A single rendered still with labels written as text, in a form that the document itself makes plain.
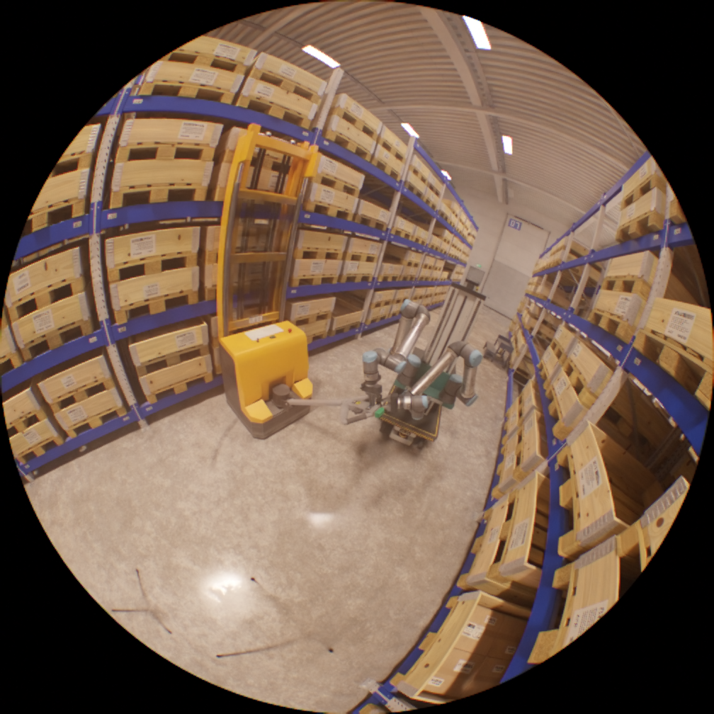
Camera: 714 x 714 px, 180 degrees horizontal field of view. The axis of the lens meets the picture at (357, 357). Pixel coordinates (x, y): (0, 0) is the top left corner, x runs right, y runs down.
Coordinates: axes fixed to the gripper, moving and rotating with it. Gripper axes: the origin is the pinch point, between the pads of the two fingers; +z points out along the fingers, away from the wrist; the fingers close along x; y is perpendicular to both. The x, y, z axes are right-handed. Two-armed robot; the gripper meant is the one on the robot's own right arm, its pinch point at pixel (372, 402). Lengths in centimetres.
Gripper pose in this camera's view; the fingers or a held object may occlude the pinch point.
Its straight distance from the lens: 150.7
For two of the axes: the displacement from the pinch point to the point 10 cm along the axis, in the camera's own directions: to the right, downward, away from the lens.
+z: 0.7, 9.5, 3.1
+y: -6.0, 2.9, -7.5
